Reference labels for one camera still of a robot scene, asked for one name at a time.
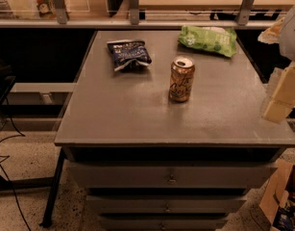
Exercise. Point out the orange soda can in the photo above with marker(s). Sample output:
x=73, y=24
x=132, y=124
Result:
x=181, y=79

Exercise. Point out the green snack bag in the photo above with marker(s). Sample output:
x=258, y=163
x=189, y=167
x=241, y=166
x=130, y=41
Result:
x=210, y=39

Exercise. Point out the middle grey drawer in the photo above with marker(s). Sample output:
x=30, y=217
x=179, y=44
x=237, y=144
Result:
x=166, y=204

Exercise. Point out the grey drawer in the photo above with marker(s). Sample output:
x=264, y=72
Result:
x=166, y=204
x=162, y=223
x=176, y=175

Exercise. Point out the black desk frame leg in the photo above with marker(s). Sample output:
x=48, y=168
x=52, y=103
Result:
x=36, y=183

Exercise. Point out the top grey drawer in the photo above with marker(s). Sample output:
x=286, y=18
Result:
x=176, y=175

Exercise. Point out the dark blue chip bag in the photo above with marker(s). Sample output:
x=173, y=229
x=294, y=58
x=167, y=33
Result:
x=129, y=53

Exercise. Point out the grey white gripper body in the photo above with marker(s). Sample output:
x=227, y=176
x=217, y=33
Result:
x=291, y=38

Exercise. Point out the cardboard box with items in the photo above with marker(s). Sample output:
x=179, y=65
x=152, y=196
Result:
x=278, y=201

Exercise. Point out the grey drawer cabinet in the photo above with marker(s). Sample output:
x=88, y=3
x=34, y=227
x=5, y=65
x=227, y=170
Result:
x=127, y=116

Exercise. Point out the grey metal shelf rail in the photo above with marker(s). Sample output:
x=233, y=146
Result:
x=142, y=14

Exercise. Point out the bottom grey drawer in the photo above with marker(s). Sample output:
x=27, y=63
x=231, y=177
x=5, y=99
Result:
x=162, y=223

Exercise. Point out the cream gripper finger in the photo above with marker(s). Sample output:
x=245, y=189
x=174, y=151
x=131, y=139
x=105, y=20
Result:
x=280, y=94

